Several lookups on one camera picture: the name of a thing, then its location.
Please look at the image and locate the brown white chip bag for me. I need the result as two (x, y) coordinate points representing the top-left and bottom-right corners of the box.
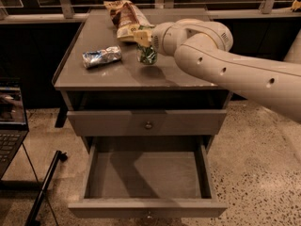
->
(103, 0), (154, 42)

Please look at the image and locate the black laptop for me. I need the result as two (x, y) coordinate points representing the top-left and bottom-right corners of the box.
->
(0, 77), (29, 179)

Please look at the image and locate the crushed blue silver can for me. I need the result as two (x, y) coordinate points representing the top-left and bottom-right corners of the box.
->
(82, 45), (122, 69)

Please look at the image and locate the open grey middle drawer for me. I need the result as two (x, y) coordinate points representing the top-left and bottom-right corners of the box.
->
(69, 136), (228, 218)

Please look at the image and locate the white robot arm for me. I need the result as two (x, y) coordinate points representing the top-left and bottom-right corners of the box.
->
(134, 19), (301, 123)

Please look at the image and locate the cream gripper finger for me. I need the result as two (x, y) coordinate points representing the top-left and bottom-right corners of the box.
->
(133, 29), (152, 47)

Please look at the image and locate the black stand leg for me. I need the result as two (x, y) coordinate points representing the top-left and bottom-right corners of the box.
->
(24, 151), (68, 226)

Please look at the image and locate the white diagonal pillar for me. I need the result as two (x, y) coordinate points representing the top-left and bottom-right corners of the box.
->
(284, 29), (301, 64)

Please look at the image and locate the grey top drawer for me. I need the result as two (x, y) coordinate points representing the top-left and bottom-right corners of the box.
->
(67, 109), (227, 137)

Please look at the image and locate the green soda can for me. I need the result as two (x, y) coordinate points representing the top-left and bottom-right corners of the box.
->
(135, 24), (159, 66)

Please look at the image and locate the yellow object on ledge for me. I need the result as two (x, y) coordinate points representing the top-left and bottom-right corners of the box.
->
(291, 0), (301, 11)

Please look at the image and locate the metal window railing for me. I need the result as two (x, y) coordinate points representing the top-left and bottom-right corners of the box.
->
(0, 0), (300, 24)

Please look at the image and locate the grey drawer cabinet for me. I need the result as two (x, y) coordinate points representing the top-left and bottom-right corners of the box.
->
(52, 7), (245, 143)

